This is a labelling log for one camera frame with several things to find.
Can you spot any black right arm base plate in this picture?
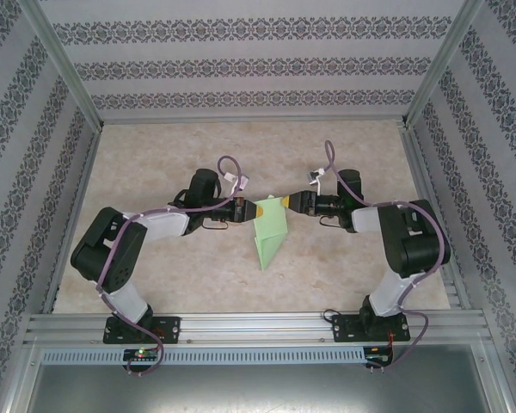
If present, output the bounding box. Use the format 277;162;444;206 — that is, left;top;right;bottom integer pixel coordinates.
331;313;412;344

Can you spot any small circuit board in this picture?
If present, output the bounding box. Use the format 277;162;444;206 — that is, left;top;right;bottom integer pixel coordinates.
364;349;396;363
123;348;161;362

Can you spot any aluminium side rail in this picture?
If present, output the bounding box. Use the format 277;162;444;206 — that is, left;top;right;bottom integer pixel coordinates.
41;123;105;315
396;121;473;309

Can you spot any aluminium frame post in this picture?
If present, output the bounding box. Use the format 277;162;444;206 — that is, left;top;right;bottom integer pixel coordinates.
18;0;106;131
400;0;488;129

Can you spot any aluminium mounting rail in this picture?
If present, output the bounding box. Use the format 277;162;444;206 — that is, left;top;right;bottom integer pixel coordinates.
22;312;495;346

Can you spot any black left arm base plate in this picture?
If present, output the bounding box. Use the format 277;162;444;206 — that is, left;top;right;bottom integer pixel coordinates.
102;315;183;346

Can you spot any light green paper sheet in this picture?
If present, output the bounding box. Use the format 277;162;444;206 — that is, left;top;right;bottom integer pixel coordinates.
250;194;291;273

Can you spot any slotted grey cable duct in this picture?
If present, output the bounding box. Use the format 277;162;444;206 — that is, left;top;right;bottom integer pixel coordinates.
40;347;367;367

